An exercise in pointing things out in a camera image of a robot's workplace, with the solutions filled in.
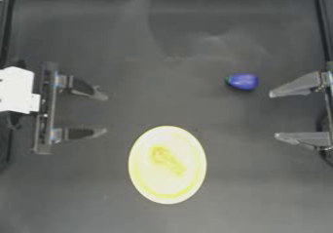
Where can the brown toy chicken wing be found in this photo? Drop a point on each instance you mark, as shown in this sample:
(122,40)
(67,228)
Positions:
(167,160)

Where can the yellow plate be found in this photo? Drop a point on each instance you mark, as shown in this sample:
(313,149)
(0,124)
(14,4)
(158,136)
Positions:
(167,185)

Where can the blue toy eggplant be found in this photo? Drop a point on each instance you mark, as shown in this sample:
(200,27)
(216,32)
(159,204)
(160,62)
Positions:
(244,81)

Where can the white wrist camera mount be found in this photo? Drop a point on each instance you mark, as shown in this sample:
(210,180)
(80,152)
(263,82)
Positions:
(16,89)

